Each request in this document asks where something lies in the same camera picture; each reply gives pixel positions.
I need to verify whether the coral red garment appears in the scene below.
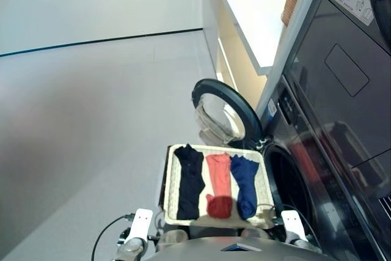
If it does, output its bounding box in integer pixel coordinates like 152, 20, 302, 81
205, 152, 233, 219

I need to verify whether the navy blue garment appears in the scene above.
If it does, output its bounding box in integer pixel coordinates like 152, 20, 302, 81
229, 154, 260, 221

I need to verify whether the silver robot leg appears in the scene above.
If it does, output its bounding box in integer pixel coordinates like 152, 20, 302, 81
158, 227, 190, 245
239, 227, 271, 240

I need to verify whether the black garment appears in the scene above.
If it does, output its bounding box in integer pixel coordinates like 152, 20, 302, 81
173, 144, 206, 221

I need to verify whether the silver robot torso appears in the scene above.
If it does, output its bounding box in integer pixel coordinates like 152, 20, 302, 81
152, 235, 331, 261

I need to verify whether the white shelf cabinet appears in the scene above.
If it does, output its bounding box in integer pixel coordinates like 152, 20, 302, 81
200, 0, 309, 76

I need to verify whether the dark stacked dryer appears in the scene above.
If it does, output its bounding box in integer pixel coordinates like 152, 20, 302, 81
262, 0, 391, 200

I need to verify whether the round glass washer door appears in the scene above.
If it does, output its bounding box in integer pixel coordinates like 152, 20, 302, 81
191, 78, 265, 152

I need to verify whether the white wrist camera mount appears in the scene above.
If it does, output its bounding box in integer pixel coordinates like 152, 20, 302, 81
127, 208, 153, 240
279, 210, 306, 237

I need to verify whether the pale woven laundry basket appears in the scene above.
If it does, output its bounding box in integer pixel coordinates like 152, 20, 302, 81
164, 144, 274, 230

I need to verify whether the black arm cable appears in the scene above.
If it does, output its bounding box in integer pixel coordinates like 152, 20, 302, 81
256, 203, 321, 248
93, 213, 136, 255

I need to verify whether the brown wicker basket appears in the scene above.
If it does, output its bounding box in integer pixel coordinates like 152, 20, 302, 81
280, 0, 306, 26

